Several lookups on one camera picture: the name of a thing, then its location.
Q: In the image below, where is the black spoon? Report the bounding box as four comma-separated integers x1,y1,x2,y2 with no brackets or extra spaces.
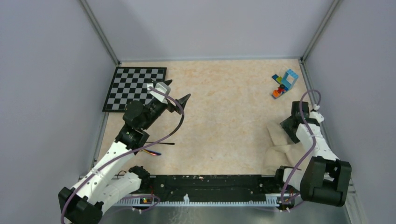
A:
144,142,175,146

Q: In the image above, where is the beige cloth napkin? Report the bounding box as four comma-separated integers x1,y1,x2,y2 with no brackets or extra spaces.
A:
263,121,305,175

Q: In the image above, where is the iridescent rainbow knife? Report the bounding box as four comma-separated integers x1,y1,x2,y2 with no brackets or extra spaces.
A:
142,149,162,156

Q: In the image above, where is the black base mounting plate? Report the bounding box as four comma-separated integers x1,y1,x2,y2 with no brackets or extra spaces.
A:
133,175,283,203

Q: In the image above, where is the white slotted cable duct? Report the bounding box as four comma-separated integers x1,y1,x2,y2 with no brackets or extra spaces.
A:
114,196,279,208

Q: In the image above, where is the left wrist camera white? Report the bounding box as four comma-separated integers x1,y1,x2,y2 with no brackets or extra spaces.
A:
148,82,171,104

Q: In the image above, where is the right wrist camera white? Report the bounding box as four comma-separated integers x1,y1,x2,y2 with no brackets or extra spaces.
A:
309,104,324,124

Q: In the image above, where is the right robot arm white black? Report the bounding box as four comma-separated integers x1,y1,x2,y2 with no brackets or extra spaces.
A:
274,101,352,207

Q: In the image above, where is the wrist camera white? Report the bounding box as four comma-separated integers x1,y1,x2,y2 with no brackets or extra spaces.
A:
148,82,171,104
309,104,324,124

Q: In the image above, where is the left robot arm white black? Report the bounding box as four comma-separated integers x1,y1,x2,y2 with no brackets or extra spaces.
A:
58,80,191,224

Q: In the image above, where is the colourful toy brick structure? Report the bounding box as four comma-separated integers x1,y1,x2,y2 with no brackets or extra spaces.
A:
271,69,299,99

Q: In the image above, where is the black white checkerboard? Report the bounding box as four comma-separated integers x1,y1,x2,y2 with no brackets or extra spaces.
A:
102,67,167,112

